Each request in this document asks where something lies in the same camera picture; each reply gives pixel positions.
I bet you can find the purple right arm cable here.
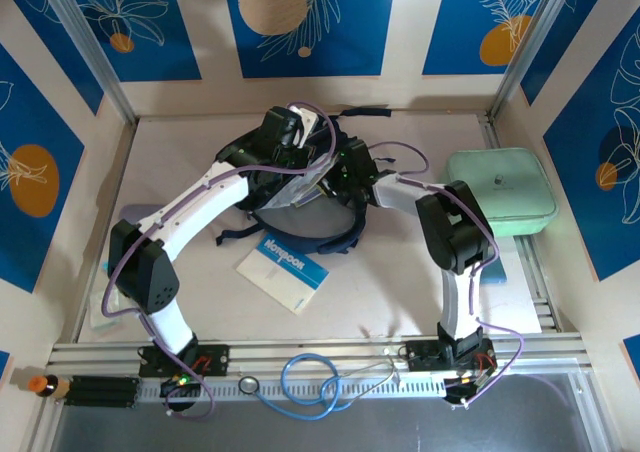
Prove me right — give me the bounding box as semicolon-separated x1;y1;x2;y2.
372;141;571;411

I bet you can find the small blue box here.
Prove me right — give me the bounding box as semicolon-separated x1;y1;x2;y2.
482;261;509;284

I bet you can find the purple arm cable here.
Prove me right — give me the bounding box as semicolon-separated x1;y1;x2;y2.
372;141;571;411
101;100;337;422

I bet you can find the aluminium side rail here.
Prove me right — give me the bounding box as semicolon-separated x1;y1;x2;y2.
477;111;561;333

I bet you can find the lilac glasses case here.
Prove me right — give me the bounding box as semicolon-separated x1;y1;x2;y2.
122;204;161;221

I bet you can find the blue and white notebook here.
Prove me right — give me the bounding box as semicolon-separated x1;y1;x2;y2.
235;231;331;316

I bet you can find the aluminium frame post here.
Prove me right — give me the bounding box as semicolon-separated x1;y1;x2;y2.
487;0;585;121
37;0;137;123

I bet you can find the navy blue backpack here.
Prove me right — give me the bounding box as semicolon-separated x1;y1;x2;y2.
214;104;394;258

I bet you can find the mint green zip case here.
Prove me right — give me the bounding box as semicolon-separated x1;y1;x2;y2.
446;146;560;236

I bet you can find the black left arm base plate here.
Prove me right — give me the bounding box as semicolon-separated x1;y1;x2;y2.
138;342;231;378

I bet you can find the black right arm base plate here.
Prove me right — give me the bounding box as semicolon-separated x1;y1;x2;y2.
405;339;499;373

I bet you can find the blue floral wall poster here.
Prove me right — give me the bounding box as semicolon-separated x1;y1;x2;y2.
422;0;549;77
519;0;617;106
64;0;203;83
0;44;86;293
221;0;399;79
542;19;640;282
0;0;105;117

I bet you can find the clear white tissue pack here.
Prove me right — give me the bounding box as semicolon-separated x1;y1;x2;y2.
89;286;121;329

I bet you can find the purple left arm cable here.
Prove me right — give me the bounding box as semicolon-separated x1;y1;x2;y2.
101;100;337;422

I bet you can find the blue stethoscope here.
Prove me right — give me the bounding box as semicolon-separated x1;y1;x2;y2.
237;352;404;421

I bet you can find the slotted grey cable duct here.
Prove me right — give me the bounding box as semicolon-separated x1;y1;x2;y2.
137;375;451;404

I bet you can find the aluminium front rail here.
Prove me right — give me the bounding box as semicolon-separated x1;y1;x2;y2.
47;340;586;373

